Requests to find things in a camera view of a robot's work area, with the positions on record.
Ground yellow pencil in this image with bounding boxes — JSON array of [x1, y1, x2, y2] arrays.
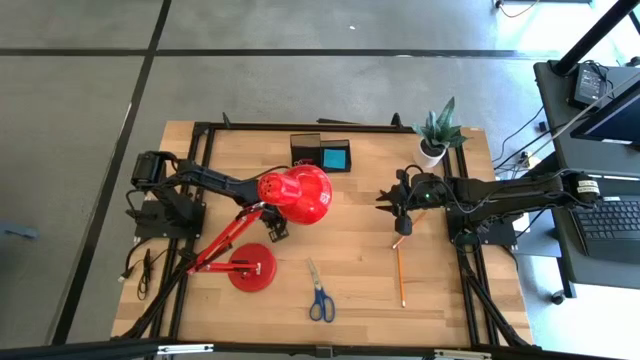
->
[[396, 246, 408, 308], [391, 209, 430, 251]]

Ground black aluminium table frame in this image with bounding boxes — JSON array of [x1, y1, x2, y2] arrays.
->
[[117, 112, 541, 351]]

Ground black mesh desk organizer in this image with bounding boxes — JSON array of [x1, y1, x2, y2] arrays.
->
[[289, 131, 353, 174]]

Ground black keyboard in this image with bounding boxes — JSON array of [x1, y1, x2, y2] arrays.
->
[[566, 194, 640, 265]]

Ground black diagonal pole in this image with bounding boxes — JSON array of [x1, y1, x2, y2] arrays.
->
[[551, 0, 640, 77]]

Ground black monitor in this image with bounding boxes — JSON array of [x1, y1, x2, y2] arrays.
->
[[569, 82, 640, 146]]

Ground white power strip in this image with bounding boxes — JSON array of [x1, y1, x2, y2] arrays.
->
[[517, 148, 542, 170]]

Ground red desk lamp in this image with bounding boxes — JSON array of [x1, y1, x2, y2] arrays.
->
[[187, 164, 334, 294]]

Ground black desk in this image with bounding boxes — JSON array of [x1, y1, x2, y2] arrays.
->
[[532, 58, 640, 177], [543, 172, 640, 292]]

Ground black power adapter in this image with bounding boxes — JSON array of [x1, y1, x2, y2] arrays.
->
[[571, 62, 610, 110]]

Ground black rig bar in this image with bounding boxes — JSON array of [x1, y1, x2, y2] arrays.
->
[[0, 337, 640, 360]]

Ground green plant in white pot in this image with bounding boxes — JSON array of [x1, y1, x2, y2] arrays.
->
[[410, 96, 470, 170]]

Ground blue-handled scissors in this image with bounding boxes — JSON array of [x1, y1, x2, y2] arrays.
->
[[306, 256, 337, 324]]

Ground blue sticky note pad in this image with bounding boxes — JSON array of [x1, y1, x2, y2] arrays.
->
[[322, 147, 350, 171]]

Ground black cable bundle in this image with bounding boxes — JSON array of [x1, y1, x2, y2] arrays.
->
[[135, 247, 155, 302]]

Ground grey floor object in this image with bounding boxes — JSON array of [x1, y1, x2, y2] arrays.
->
[[0, 217, 40, 242]]

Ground black cable white connector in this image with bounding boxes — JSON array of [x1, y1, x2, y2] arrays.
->
[[117, 238, 151, 284]]

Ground white paper sheet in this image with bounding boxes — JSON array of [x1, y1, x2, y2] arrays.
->
[[510, 212, 532, 234]]

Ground silver bracket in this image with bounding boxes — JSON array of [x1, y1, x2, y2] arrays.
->
[[433, 348, 494, 360], [156, 342, 215, 357]]

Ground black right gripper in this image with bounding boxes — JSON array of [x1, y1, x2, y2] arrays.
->
[[375, 172, 454, 218]]

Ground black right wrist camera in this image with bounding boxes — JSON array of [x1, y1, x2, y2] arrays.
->
[[393, 213, 415, 238]]

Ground cable with black plug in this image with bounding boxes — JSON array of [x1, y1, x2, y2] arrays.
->
[[493, 0, 542, 20]]

